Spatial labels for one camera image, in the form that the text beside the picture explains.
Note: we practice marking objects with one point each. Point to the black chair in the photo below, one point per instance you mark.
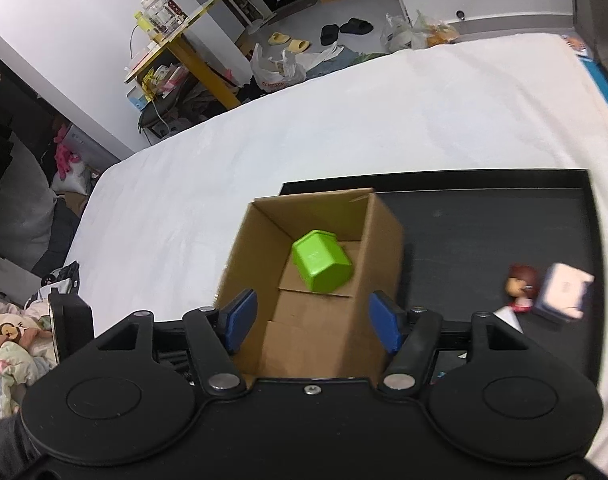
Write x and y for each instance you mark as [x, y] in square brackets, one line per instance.
[156, 112]

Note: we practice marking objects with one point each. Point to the grey beanbag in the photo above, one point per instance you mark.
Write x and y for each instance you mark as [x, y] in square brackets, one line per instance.
[19, 220]

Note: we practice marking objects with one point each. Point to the dark grey cabinet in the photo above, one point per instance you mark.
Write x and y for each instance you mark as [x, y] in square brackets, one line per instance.
[601, 0]

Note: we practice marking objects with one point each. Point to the yellow slipper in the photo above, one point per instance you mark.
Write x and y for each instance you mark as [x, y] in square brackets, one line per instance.
[298, 45]
[279, 38]

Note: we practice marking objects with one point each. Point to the clear plastic bag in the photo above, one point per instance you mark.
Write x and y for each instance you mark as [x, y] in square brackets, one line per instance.
[398, 34]

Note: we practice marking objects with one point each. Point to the blue and white box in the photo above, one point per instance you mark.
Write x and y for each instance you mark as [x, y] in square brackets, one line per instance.
[135, 98]

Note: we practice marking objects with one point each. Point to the printed blanket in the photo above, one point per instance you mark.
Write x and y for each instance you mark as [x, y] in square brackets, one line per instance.
[9, 350]

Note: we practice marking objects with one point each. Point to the yellow table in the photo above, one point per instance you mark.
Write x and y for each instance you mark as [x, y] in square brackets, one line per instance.
[204, 67]

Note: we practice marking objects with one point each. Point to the plastic bag with orange contents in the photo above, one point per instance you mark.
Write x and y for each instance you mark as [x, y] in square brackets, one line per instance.
[439, 32]

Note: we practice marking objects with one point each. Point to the brown cardboard box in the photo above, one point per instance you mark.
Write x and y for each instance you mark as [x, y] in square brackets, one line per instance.
[314, 320]

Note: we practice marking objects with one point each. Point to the dark grey cloth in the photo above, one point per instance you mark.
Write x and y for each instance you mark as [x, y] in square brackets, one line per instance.
[4, 450]

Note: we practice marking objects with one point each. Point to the black slipper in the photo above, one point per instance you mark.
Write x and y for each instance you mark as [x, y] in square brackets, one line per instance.
[329, 34]
[356, 25]

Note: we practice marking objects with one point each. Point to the black tray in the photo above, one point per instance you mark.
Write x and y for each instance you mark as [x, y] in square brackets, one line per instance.
[483, 240]

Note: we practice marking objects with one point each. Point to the printed blue mat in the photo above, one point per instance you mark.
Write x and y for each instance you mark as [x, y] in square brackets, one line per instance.
[601, 80]

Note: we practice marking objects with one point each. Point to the green plastic container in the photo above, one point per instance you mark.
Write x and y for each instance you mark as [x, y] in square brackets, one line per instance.
[319, 260]

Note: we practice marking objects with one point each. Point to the brown-haired doll figurine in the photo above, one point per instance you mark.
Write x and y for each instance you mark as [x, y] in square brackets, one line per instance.
[521, 280]

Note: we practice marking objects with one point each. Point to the white plastic bag red print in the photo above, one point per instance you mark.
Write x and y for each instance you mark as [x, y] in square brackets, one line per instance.
[274, 72]

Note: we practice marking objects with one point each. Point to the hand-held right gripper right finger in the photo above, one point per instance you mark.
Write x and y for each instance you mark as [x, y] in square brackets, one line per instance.
[386, 320]

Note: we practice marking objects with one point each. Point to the pale lavender cube toy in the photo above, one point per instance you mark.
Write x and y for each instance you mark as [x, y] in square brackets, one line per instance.
[563, 290]

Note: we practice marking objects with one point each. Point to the black shelf unit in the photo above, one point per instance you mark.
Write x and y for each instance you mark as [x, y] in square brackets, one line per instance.
[9, 125]

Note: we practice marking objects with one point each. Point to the denim cloth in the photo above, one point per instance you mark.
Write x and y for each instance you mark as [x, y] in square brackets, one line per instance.
[334, 60]

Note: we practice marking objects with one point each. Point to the white standing fan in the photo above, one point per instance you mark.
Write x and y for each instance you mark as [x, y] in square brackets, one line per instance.
[256, 25]

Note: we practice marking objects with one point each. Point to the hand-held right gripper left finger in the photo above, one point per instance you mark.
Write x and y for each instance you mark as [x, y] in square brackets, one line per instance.
[241, 317]

